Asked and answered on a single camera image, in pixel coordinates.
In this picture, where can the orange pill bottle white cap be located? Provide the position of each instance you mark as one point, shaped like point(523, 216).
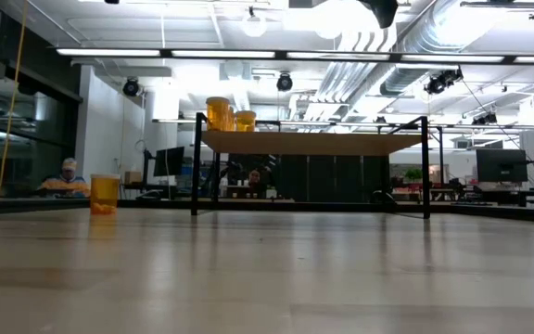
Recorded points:
point(217, 116)
point(105, 192)
point(246, 122)

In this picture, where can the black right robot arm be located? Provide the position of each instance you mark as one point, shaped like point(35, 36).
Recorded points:
point(380, 11)

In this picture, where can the person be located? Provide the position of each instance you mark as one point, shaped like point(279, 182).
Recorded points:
point(67, 185)
point(254, 177)

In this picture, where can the black partition panels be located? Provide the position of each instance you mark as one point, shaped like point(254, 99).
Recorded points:
point(322, 178)

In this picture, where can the black ceiling spotlight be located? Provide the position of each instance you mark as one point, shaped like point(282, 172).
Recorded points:
point(485, 119)
point(284, 82)
point(441, 82)
point(131, 87)

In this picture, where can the black computer monitor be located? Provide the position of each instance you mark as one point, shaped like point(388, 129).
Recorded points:
point(169, 161)
point(501, 164)

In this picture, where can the black beam with light strips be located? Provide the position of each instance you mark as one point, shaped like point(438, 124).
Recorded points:
point(281, 54)

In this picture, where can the brown cardboard box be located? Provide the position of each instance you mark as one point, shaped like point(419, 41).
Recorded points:
point(133, 177)

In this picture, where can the wooden shelf black metal frame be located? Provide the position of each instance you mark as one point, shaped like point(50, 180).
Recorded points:
point(304, 143)

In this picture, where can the silver ventilation duct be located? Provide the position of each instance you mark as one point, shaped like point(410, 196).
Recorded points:
point(401, 79)

